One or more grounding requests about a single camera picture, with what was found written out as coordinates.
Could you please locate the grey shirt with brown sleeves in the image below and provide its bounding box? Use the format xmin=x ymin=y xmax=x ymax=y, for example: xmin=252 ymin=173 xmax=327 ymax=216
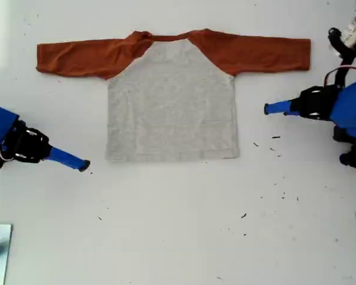
xmin=35 ymin=28 xmax=312 ymax=163

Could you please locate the steel clamp plate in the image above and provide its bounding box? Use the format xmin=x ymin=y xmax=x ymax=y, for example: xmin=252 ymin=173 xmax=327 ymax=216
xmin=0 ymin=224 xmax=13 ymax=285

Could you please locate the thin red wire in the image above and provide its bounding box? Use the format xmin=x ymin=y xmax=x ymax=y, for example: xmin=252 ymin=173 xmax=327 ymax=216
xmin=325 ymin=66 xmax=356 ymax=87

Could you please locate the red white motor wire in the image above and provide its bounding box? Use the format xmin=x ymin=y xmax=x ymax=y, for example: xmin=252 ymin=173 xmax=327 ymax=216
xmin=0 ymin=130 xmax=16 ymax=163

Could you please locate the black cable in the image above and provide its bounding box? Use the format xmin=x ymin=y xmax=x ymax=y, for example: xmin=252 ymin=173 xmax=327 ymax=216
xmin=327 ymin=27 xmax=356 ymax=69

